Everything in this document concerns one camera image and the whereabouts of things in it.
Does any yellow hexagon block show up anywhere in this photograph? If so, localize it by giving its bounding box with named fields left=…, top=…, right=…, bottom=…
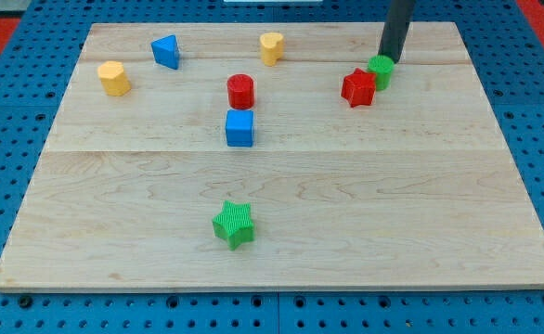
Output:
left=97, top=61, right=131, bottom=96

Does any red star block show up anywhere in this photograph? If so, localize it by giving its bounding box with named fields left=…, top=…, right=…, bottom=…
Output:
left=341, top=68, right=376, bottom=108

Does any red cylinder block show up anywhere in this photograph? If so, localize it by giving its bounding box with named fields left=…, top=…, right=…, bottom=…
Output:
left=227, top=73, right=255, bottom=109

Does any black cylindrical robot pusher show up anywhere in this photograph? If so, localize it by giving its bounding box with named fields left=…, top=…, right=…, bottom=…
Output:
left=378, top=0, right=416, bottom=63

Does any green star block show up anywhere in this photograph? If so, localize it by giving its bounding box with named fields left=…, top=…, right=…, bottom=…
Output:
left=212, top=200, right=254, bottom=251

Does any green cylinder block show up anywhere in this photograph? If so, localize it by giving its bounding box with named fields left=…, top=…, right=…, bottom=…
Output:
left=368, top=55, right=395, bottom=91

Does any blue cube block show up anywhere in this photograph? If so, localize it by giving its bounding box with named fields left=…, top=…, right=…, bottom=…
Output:
left=225, top=109, right=254, bottom=147

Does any blue triangle block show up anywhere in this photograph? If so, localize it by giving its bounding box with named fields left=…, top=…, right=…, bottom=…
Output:
left=150, top=34, right=180, bottom=70

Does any yellow heart block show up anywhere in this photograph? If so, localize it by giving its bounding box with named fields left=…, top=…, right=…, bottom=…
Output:
left=259, top=32, right=284, bottom=67

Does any light wooden board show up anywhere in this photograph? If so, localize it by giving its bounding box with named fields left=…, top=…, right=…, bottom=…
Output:
left=0, top=22, right=544, bottom=293

